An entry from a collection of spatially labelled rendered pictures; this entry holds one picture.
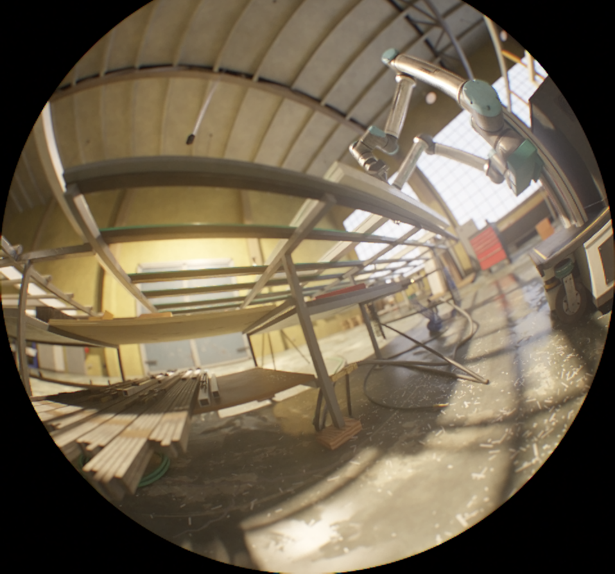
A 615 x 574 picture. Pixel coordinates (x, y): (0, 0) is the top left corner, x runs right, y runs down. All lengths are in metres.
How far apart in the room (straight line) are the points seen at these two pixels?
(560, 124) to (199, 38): 8.07
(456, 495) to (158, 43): 8.97
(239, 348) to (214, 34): 10.91
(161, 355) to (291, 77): 10.79
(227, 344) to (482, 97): 7.09
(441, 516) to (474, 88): 1.15
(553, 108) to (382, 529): 1.37
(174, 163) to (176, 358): 6.57
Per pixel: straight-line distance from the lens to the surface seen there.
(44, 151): 0.57
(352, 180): 0.63
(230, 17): 8.07
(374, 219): 1.01
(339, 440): 0.77
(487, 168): 1.59
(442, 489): 0.55
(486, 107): 0.84
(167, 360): 6.88
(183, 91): 8.27
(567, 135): 1.08
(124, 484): 0.32
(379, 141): 1.06
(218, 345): 6.73
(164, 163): 0.44
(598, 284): 0.97
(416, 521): 0.51
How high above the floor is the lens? 0.47
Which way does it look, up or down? 19 degrees up
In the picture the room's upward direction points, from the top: 18 degrees counter-clockwise
